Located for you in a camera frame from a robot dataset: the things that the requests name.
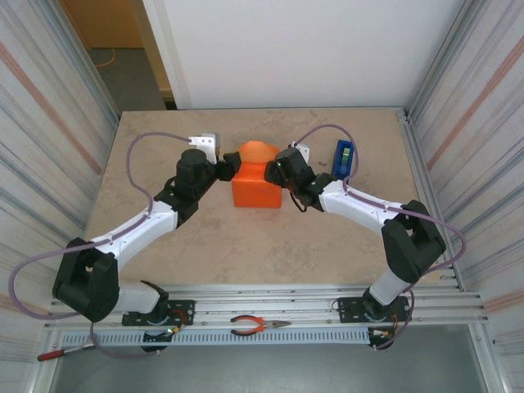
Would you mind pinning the blue tape dispenser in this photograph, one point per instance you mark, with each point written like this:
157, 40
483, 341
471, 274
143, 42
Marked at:
337, 163

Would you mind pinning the green tape roll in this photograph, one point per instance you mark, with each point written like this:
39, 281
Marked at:
346, 154

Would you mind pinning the white door frame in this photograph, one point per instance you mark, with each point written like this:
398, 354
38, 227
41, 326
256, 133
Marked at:
163, 61

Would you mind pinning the aluminium rail frame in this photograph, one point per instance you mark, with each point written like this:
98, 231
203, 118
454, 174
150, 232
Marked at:
266, 301

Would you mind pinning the aluminium side rail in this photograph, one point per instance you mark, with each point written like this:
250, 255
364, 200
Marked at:
425, 163

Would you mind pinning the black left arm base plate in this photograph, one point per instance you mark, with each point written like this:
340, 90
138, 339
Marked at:
184, 307

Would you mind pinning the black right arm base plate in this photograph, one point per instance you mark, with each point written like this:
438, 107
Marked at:
348, 311

